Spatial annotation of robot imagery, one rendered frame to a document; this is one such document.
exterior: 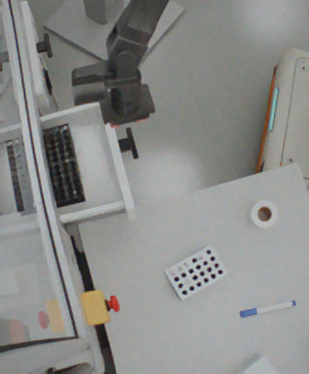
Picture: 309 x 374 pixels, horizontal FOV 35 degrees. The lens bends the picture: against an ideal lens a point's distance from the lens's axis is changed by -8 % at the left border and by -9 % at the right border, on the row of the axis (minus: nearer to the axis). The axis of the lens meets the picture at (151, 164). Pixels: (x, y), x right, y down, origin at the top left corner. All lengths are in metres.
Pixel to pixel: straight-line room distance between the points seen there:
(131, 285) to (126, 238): 0.12
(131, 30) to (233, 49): 1.52
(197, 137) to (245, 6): 0.75
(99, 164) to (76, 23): 1.27
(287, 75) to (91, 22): 0.94
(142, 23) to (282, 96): 1.17
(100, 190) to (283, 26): 1.54
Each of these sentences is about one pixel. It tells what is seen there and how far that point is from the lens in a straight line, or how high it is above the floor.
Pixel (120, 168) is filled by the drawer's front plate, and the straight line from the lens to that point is 1.09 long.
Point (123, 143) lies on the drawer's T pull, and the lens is 1.13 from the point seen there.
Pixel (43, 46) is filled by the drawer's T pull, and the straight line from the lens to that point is 1.28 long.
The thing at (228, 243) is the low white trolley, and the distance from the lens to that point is 1.24.
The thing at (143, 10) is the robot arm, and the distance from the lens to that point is 0.85.
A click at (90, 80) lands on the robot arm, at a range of 0.91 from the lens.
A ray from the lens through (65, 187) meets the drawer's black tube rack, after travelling 1.12.
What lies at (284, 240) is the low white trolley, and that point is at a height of 0.76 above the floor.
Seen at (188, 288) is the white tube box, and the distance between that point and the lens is 1.21.
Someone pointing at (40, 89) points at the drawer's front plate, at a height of 0.93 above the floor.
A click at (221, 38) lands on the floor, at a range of 2.37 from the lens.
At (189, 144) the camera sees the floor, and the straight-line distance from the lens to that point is 2.11.
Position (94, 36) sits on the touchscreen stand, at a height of 0.04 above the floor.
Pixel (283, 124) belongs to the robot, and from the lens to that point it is 1.90.
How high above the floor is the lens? 1.96
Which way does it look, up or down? 71 degrees down
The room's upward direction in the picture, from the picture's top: straight up
